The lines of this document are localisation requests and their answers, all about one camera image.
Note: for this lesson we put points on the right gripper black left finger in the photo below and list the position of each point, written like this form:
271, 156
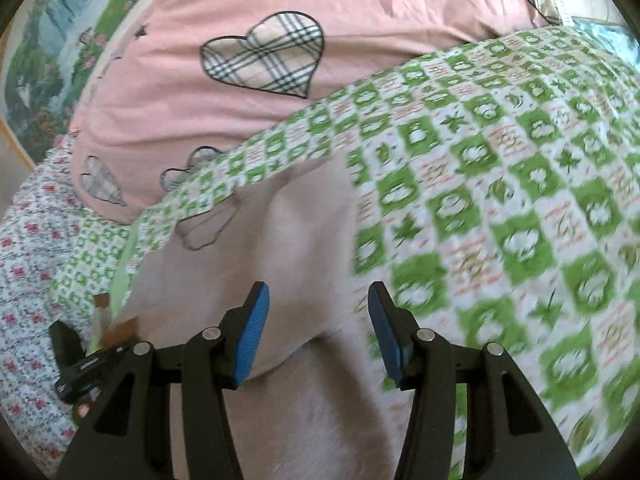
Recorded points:
127, 433

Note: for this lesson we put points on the taupe knit sweater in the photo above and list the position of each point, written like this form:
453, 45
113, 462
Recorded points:
311, 408

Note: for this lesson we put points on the left hand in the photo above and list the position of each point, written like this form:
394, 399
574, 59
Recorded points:
84, 405

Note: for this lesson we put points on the white floral bed sheet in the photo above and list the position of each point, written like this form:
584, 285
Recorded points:
52, 247

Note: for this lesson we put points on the green checkered frog quilt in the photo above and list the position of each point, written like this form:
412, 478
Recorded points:
497, 198

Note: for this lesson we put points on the framed landscape painting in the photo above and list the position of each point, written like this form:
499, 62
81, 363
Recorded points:
48, 56

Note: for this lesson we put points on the pink heart-patterned duvet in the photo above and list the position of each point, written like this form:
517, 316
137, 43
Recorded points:
195, 78

